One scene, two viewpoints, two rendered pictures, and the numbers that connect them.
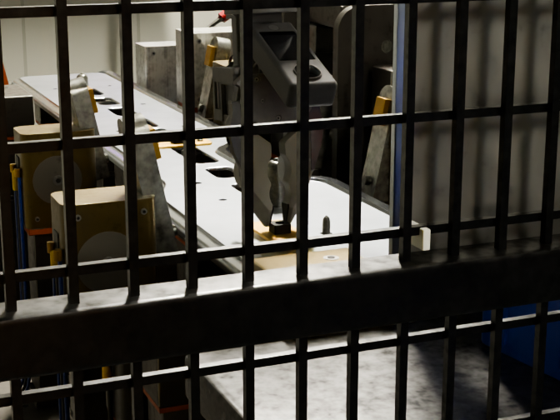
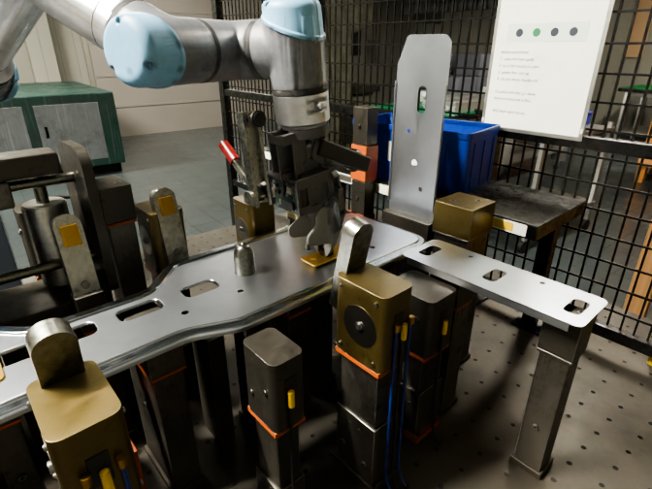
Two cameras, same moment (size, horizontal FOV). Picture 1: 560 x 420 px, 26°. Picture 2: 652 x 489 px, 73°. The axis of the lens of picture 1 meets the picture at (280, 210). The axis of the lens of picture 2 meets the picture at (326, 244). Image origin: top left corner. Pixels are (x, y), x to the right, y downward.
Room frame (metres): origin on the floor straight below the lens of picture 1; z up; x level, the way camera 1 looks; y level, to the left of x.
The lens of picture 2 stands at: (1.33, 0.62, 1.32)
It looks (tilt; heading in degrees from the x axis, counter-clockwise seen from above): 24 degrees down; 251
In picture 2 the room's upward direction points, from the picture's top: straight up
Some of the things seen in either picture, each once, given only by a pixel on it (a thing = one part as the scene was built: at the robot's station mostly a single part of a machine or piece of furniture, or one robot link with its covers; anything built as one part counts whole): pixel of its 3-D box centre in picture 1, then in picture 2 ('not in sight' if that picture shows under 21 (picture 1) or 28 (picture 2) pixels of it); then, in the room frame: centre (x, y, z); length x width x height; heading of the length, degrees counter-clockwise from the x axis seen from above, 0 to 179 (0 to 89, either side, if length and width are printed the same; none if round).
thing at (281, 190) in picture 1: (277, 187); (244, 261); (1.25, 0.00, 1.02); 0.03 x 0.03 x 0.07
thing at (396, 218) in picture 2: not in sight; (404, 278); (0.88, -0.13, 0.85); 0.12 x 0.03 x 0.30; 112
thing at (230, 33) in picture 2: not in sight; (225, 50); (1.24, -0.04, 1.31); 0.11 x 0.11 x 0.08; 43
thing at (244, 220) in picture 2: not in sight; (255, 276); (1.20, -0.21, 0.87); 0.10 x 0.07 x 0.35; 112
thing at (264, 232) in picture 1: (279, 228); (326, 252); (1.11, 0.00, 1.01); 0.08 x 0.04 x 0.01; 23
